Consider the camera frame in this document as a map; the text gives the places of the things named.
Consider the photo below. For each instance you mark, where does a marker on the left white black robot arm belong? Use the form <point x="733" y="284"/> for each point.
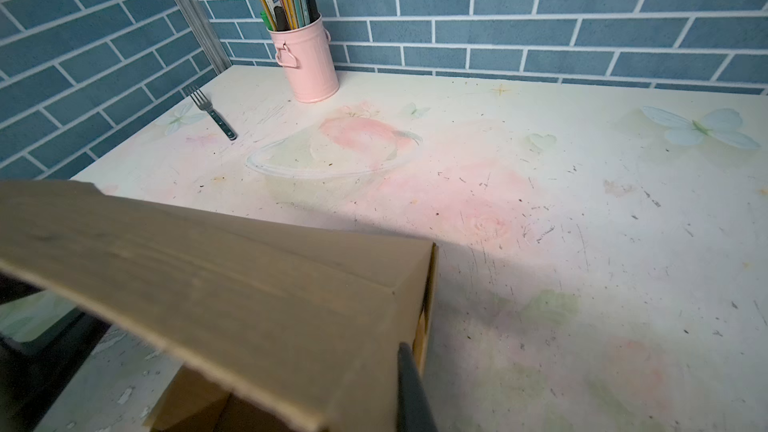
<point x="45" y="339"/>

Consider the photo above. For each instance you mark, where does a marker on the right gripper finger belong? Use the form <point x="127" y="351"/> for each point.
<point x="413" y="413"/>

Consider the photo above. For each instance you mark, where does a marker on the brown cardboard box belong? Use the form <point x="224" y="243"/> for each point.
<point x="278" y="327"/>

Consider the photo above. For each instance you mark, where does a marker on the metal fork teal handle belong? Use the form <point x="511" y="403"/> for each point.
<point x="203" y="103"/>

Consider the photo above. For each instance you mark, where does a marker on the pink pen holder bucket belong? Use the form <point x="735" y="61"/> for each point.
<point x="304" y="55"/>

